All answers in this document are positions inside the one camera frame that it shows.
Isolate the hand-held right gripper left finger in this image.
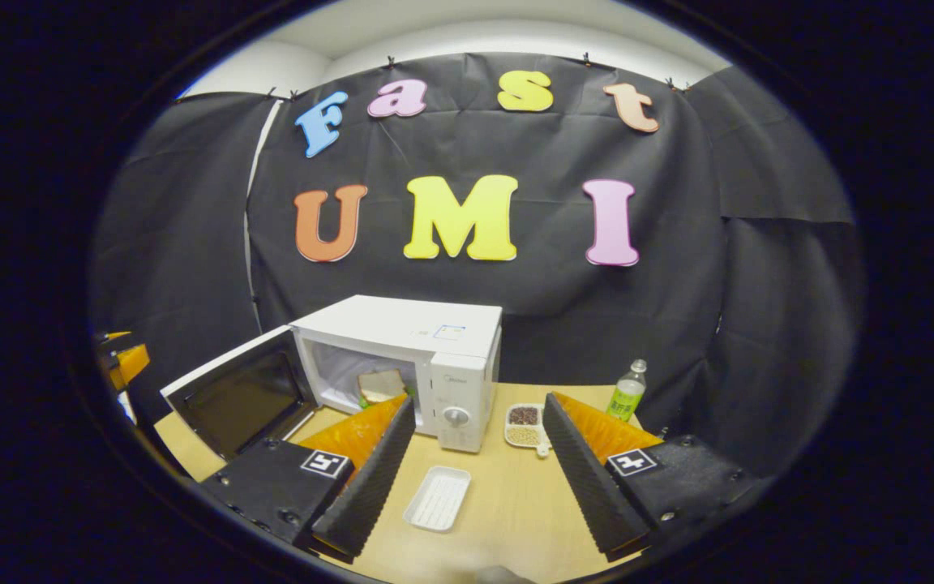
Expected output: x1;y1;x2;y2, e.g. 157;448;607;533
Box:
199;395;418;565

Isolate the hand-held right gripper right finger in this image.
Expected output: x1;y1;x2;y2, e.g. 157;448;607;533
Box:
542;392;760;563

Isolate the bread and lettuce sandwich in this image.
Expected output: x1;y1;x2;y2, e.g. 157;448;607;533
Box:
356;369;409;409

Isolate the white microwave oven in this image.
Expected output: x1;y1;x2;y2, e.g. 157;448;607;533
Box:
161;294;503;463

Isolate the small white rectangular tray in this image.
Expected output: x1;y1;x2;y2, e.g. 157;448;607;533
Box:
403;466;472;533

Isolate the white divided dish of beans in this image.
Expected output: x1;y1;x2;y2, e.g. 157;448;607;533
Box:
504;403;554;459

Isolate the green label drink bottle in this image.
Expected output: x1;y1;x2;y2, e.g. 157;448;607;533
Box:
606;359;648;423

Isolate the black backdrop cloth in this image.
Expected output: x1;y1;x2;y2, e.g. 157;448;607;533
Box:
88;53;867;479

